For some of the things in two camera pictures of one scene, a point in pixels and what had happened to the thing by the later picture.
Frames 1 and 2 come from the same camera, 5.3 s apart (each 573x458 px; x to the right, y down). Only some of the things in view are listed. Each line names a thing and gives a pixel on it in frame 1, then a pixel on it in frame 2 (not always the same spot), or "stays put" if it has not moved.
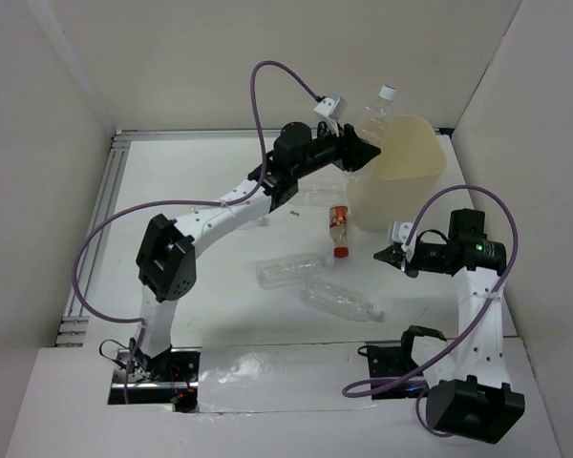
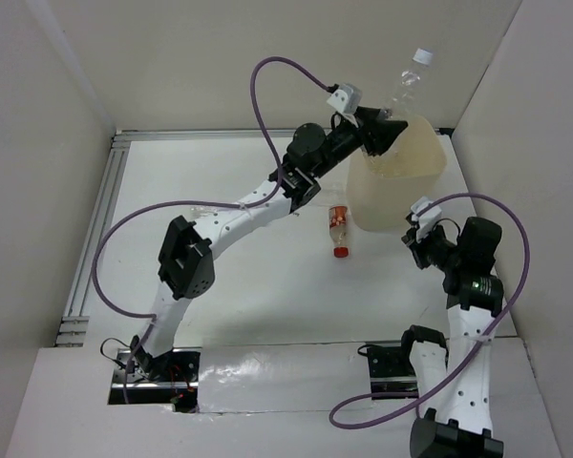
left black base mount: [171, 379] stays put
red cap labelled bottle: [338, 216] stays put
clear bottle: [276, 271] -> [400, 108]
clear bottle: [321, 194] stays put
